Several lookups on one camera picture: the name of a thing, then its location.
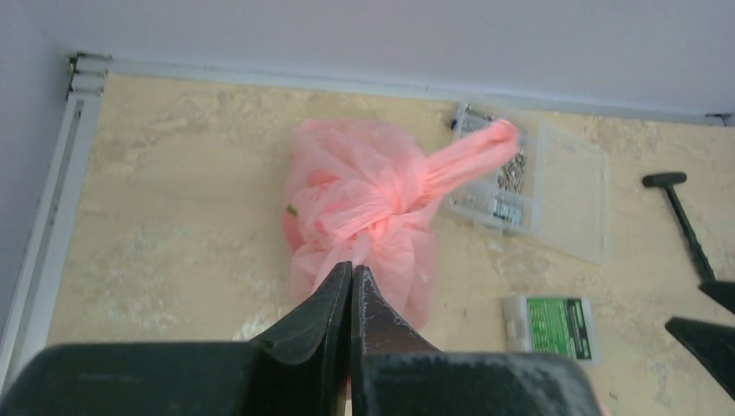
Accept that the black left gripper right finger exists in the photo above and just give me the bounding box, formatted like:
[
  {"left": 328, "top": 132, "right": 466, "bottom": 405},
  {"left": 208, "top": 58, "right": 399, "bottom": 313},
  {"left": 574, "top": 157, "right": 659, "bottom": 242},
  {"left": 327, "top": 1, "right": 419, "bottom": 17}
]
[{"left": 350, "top": 265, "right": 439, "bottom": 415}]

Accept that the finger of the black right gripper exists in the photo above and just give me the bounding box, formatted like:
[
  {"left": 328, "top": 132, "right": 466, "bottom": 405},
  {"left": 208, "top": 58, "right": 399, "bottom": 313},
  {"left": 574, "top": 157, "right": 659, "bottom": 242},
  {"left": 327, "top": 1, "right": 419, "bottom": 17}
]
[
  {"left": 699, "top": 280, "right": 735, "bottom": 314},
  {"left": 665, "top": 316, "right": 734, "bottom": 399}
]

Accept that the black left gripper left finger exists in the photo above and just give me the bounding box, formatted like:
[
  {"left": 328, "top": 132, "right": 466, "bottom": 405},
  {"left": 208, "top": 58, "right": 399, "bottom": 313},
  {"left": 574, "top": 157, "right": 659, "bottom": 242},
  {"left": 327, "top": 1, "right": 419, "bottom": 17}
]
[{"left": 248, "top": 262, "right": 352, "bottom": 415}]

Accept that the pink plastic bag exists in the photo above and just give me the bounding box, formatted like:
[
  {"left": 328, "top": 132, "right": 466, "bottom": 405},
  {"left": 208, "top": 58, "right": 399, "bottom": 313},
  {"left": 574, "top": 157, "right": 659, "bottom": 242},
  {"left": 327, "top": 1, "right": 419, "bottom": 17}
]
[{"left": 282, "top": 118, "right": 519, "bottom": 329}]

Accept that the black hammer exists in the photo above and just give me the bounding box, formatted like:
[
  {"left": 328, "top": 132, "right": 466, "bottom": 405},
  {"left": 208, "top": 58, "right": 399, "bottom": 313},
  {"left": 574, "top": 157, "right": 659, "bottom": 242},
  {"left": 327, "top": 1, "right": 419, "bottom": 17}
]
[{"left": 641, "top": 172, "right": 716, "bottom": 282}]

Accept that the green labelled small plastic case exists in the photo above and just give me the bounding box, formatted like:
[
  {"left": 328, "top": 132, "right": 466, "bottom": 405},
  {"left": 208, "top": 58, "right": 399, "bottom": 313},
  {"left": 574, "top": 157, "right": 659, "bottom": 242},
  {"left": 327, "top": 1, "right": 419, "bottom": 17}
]
[{"left": 502, "top": 296, "right": 601, "bottom": 364}]

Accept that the aluminium table frame rail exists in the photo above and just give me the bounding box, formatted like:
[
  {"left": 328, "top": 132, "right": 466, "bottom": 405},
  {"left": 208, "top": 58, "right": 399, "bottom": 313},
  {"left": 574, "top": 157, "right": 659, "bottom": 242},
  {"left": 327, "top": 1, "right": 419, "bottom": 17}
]
[{"left": 1, "top": 59, "right": 734, "bottom": 414}]

